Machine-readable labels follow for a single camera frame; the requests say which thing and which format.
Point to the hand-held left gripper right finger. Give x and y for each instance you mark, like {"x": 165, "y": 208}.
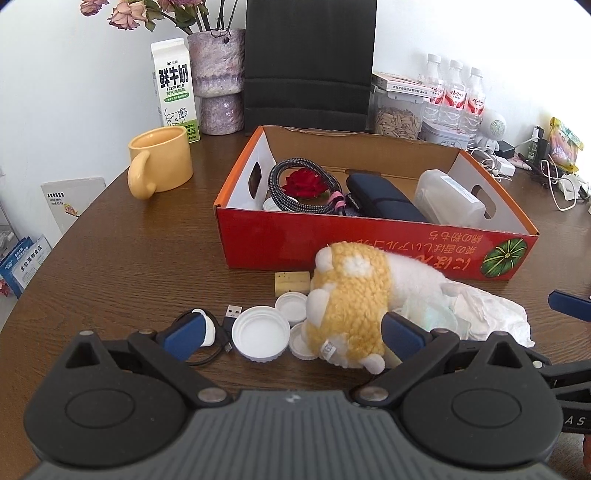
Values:
{"x": 406, "y": 339}

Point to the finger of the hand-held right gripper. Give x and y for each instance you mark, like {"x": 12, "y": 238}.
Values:
{"x": 554, "y": 371}
{"x": 570, "y": 304}

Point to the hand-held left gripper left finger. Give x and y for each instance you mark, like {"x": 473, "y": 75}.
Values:
{"x": 184, "y": 334}

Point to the yellow white plush toy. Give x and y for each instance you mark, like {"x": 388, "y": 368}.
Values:
{"x": 351, "y": 300}

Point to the large white bottle cap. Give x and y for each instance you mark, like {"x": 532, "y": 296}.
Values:
{"x": 258, "y": 334}

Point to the white paper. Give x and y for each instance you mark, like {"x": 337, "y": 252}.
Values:
{"x": 494, "y": 309}

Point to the red cardboard box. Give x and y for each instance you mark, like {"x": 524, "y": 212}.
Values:
{"x": 369, "y": 244}

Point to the navy zip case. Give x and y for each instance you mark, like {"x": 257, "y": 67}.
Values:
{"x": 383, "y": 198}

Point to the white plastic bottle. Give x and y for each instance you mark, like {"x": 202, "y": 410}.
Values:
{"x": 443, "y": 194}

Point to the red rose flower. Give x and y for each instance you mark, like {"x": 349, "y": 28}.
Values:
{"x": 304, "y": 182}

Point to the person's right hand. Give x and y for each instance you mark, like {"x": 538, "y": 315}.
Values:
{"x": 587, "y": 450}

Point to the white charger box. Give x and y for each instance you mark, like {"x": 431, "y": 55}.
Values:
{"x": 505, "y": 167}

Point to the black upright device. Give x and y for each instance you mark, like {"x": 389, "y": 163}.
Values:
{"x": 538, "y": 147}

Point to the yellow snack packet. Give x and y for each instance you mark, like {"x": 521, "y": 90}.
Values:
{"x": 565, "y": 143}

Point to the black power adapter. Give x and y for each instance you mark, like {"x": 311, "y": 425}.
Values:
{"x": 507, "y": 148}

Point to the yellow mug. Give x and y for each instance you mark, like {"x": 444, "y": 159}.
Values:
{"x": 161, "y": 161}

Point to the blue pet food bags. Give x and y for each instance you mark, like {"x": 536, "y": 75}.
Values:
{"x": 23, "y": 267}

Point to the white printed board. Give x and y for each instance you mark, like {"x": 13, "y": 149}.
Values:
{"x": 69, "y": 203}

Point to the white printed tin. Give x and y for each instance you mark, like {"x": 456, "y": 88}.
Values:
{"x": 443, "y": 136}

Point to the clear seed container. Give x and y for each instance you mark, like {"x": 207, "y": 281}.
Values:
{"x": 397, "y": 122}

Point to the water bottle red label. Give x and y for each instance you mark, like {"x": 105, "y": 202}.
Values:
{"x": 475, "y": 104}
{"x": 452, "y": 97}
{"x": 431, "y": 87}

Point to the white milk carton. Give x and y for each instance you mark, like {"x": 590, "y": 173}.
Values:
{"x": 175, "y": 83}

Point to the purple mottled vase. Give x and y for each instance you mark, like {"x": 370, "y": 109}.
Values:
{"x": 217, "y": 64}

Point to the black paper bag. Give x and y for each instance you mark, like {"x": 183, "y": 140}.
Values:
{"x": 309, "y": 60}

